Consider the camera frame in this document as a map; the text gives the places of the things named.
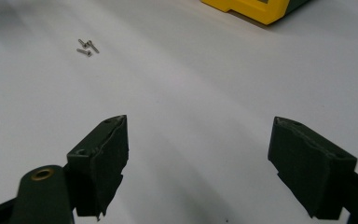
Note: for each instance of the yellow and black organizer box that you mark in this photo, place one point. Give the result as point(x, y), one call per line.
point(254, 9)

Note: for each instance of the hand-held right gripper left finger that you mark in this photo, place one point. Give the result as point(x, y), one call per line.
point(105, 161)

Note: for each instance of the small silver screw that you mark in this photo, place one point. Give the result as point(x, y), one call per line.
point(82, 43)
point(84, 52)
point(93, 47)

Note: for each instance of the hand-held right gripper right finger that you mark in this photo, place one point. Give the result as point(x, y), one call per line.
point(310, 168)

